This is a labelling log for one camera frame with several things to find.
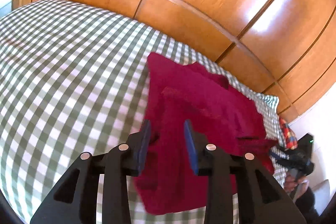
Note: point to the colourful plaid pillow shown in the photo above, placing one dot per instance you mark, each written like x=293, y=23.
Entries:
x=289, y=135

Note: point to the green checkered pillow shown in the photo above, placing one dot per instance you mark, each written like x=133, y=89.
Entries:
x=271, y=101

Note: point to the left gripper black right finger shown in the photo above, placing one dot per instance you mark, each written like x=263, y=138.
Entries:
x=261, y=199

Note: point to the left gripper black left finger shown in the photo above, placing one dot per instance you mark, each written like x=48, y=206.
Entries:
x=73, y=199

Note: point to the green white checkered bedsheet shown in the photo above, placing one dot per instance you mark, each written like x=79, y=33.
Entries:
x=74, y=79

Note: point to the red garment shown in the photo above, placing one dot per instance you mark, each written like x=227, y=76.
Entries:
x=228, y=119

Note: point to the person's right hand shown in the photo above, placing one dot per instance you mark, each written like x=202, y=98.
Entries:
x=290, y=184

